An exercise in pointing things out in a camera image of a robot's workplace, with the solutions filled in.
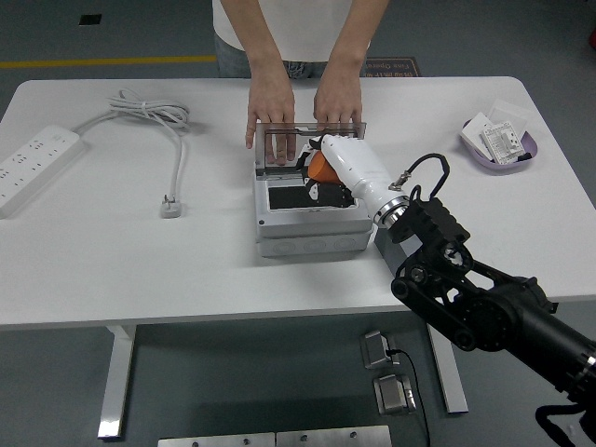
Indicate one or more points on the person's right hand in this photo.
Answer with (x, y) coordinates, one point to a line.
(272, 102)

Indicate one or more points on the orange cylindrical battery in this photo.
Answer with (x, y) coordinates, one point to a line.
(321, 170)

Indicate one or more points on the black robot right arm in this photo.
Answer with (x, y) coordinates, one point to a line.
(503, 316)

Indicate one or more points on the transparent hinged box lid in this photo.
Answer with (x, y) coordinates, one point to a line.
(302, 126)

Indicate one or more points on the person's right forearm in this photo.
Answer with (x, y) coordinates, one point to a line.
(256, 37)

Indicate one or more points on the purple shallow tray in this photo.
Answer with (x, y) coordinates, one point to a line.
(503, 168)

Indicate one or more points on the grey plastic enclosure box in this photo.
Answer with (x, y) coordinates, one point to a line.
(307, 230)

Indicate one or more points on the person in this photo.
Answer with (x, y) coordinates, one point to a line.
(298, 28)

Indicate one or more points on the white table leg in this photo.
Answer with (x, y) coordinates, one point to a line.
(447, 368)
(116, 382)

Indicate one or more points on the person's left hand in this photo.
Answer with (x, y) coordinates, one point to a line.
(337, 102)

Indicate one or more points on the person's left forearm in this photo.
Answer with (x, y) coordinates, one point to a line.
(356, 37)

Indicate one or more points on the grey block battery holder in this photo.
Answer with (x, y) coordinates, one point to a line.
(391, 251)

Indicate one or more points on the metal base plate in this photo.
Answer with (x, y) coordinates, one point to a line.
(214, 441)
(333, 437)

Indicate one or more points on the white power strip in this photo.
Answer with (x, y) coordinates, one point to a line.
(32, 163)

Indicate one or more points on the dark floor sign sticker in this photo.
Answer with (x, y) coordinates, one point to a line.
(400, 67)

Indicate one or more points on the white socket module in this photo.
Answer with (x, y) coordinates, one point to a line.
(500, 142)

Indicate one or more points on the small black part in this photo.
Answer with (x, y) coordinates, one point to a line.
(525, 157)

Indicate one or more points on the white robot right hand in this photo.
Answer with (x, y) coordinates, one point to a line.
(358, 163)

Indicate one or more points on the metal foot pedal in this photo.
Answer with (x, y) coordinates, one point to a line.
(375, 349)
(393, 396)

